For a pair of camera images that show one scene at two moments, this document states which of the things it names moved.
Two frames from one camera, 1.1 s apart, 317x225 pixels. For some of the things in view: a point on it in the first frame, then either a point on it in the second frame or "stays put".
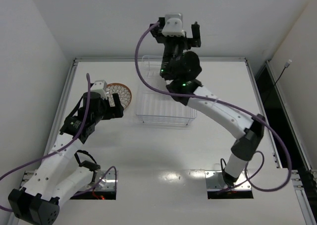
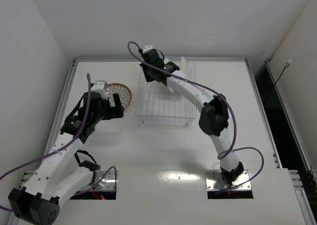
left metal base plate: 108,183 stays put
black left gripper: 113,108 stays put
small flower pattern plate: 124,92 stays put
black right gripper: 175,39 -> 147,74
